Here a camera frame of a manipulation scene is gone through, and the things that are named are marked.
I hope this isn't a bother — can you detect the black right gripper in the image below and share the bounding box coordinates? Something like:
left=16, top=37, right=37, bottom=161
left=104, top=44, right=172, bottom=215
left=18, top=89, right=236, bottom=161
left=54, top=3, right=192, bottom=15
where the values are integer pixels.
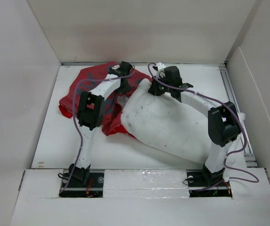
left=148, top=73, right=172, bottom=96

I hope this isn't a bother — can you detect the red patterned pillowcase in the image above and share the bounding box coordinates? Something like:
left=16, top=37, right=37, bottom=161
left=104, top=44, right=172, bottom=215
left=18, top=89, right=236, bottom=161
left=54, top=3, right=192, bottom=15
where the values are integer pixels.
left=59, top=61, right=151, bottom=136

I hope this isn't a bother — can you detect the white pillow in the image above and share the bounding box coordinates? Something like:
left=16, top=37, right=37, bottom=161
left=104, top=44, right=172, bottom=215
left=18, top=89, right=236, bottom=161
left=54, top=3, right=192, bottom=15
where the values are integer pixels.
left=120, top=79, right=212, bottom=164

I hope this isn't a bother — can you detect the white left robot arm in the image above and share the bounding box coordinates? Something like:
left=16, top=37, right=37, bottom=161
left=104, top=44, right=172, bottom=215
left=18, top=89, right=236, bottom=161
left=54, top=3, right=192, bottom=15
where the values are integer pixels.
left=68, top=61, right=135, bottom=187

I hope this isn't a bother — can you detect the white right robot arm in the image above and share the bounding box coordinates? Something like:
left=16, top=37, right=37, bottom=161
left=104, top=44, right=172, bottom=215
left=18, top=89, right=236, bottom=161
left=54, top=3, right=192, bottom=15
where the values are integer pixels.
left=148, top=62, right=241, bottom=186

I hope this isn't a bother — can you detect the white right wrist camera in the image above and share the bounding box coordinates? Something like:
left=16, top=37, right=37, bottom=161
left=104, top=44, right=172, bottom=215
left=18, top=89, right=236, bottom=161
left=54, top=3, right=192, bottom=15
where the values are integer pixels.
left=152, top=62, right=166, bottom=79

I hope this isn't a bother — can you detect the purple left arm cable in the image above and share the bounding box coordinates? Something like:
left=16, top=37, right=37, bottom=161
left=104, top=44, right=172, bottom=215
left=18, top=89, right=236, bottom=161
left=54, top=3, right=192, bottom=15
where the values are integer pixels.
left=61, top=65, right=135, bottom=195

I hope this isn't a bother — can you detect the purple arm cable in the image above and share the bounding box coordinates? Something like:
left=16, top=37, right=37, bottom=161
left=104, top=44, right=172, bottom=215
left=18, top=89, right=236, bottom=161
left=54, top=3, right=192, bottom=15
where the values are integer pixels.
left=61, top=65, right=135, bottom=195
left=147, top=62, right=260, bottom=193

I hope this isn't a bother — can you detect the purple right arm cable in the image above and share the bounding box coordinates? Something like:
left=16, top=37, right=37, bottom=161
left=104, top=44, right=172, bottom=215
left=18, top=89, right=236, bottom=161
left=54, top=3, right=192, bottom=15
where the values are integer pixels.
left=147, top=62, right=260, bottom=193

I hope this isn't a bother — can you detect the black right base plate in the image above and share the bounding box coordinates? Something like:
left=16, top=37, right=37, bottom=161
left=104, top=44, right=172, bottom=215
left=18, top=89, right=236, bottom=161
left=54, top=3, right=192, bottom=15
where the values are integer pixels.
left=183, top=170, right=232, bottom=198

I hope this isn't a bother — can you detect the aluminium right side rail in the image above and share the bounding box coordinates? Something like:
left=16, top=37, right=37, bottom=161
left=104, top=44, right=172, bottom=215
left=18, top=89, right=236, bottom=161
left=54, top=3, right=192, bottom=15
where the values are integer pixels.
left=219, top=65, right=259, bottom=168

